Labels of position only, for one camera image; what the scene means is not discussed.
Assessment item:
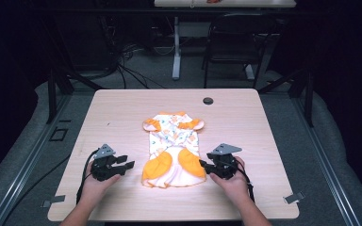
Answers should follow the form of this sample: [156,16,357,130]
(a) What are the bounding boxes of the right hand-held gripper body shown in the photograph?
[206,142,243,181]

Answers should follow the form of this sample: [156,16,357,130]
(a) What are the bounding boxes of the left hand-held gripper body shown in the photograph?
[90,143,127,183]

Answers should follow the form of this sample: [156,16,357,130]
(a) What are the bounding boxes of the orange and white baby dress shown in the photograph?
[141,110,207,189]

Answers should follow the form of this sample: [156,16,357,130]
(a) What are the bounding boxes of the person's left hand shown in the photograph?
[80,159,123,207]

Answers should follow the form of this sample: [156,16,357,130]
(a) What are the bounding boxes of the person's right hand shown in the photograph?
[208,155,252,207]

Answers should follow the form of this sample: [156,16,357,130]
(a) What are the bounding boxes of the white table foot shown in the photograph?
[243,63,256,82]

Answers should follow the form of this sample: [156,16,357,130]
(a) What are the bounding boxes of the white table leg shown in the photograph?
[172,16,183,81]

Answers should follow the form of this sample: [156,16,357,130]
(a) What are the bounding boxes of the black chair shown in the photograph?
[201,11,277,90]

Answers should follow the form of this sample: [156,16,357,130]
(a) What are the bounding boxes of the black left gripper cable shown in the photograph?
[75,149,101,205]

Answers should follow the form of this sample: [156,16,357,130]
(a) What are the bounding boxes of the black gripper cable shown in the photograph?
[75,149,101,205]
[236,159,255,203]

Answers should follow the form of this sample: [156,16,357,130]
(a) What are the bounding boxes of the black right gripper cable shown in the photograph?
[236,159,255,203]

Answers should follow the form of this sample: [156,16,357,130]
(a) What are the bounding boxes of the black square floor frame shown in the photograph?
[48,126,70,142]

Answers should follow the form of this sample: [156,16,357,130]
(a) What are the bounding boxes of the grey metal table bracket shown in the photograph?
[41,194,67,209]
[283,190,306,205]

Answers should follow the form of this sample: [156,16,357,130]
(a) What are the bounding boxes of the thin black floor cable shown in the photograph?
[0,153,73,226]

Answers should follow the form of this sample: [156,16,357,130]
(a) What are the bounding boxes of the aluminium floor rail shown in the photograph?
[289,96,362,226]
[0,93,74,226]

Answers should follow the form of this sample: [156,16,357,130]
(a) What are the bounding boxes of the black floor cable bundle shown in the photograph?
[97,15,168,91]

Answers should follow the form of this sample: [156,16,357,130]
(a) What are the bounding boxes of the black metal frame stand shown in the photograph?
[257,18,316,128]
[41,12,106,125]

